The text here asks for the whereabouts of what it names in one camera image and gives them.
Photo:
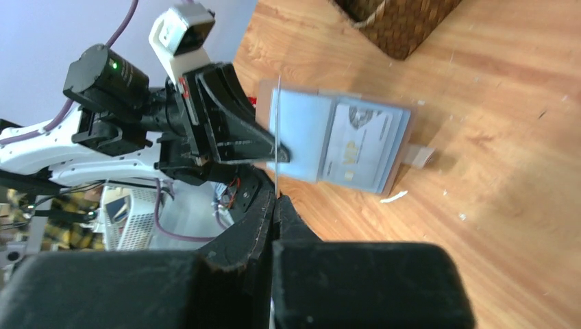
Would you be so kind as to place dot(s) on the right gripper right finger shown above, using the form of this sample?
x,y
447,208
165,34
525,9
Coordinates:
x,y
359,284

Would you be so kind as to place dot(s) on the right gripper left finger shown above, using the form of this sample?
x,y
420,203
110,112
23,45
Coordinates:
x,y
224,284

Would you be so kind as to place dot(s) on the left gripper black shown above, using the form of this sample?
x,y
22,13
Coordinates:
x,y
234,135

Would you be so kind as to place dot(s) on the grey VIP credit card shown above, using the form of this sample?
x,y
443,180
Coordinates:
x,y
360,143

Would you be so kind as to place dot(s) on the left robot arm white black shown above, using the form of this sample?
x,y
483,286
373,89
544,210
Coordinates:
x,y
111,135

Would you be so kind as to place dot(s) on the white perforated plastic basket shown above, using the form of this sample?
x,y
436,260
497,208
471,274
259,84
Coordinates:
x,y
127,218

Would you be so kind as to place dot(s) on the brown wicker divided basket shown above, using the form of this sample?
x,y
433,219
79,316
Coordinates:
x,y
396,27

